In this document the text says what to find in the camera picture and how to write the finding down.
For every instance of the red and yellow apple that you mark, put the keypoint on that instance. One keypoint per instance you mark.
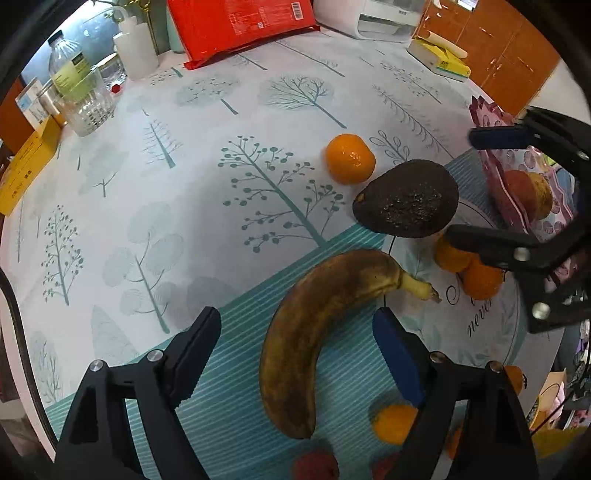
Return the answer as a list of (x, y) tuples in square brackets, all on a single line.
[(519, 194)]

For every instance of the white countertop appliance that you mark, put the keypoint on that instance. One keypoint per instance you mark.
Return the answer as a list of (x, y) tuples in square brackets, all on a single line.
[(369, 18)]

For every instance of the dark avocado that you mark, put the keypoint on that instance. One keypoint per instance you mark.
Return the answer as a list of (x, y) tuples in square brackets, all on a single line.
[(406, 198)]

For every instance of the large orange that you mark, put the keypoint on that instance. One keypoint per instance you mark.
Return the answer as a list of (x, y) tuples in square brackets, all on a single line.
[(350, 159)]

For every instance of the brown wooden cabinets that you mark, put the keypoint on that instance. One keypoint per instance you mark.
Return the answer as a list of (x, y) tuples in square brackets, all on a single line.
[(498, 41)]

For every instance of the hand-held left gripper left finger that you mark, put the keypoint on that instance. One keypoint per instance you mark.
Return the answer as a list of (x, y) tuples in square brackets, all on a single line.
[(196, 355)]

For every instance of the yellow speckled pear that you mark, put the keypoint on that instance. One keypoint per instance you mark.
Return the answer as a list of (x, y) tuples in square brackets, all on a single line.
[(544, 194)]

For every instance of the tree print tablecloth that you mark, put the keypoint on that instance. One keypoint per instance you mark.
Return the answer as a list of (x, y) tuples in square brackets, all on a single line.
[(184, 207)]

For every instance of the clear glass cup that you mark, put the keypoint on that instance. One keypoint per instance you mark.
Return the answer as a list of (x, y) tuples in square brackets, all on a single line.
[(87, 106)]

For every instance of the pink plastic fruit plate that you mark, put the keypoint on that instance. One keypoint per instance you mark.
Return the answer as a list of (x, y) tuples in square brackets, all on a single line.
[(494, 166)]

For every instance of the small clear bottle red cap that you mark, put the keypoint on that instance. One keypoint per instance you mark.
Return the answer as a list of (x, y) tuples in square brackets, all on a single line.
[(113, 74)]

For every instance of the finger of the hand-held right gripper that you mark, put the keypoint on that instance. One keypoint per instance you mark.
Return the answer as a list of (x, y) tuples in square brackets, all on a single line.
[(489, 244), (498, 137)]

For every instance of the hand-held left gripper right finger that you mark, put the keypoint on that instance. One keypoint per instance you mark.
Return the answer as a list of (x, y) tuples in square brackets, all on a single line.
[(397, 355)]

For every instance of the white squeeze bottle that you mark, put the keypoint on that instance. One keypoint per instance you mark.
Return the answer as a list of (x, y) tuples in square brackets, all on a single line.
[(136, 50)]

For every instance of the yellow tissue pack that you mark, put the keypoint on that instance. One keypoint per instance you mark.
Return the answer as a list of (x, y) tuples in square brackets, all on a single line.
[(438, 57)]

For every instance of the red paper cup package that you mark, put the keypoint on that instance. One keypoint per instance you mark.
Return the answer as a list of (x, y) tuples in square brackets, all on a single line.
[(231, 27)]

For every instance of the small white box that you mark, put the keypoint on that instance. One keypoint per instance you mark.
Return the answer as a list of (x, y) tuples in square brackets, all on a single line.
[(30, 104)]

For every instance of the clear plastic bottle green label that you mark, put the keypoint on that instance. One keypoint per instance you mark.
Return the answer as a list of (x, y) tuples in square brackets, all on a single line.
[(67, 60)]

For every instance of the yellow cardboard box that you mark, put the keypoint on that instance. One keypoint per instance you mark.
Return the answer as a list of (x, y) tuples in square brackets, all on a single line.
[(25, 161)]

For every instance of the brown spotted banana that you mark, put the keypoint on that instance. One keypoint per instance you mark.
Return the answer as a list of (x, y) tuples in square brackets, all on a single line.
[(295, 332)]

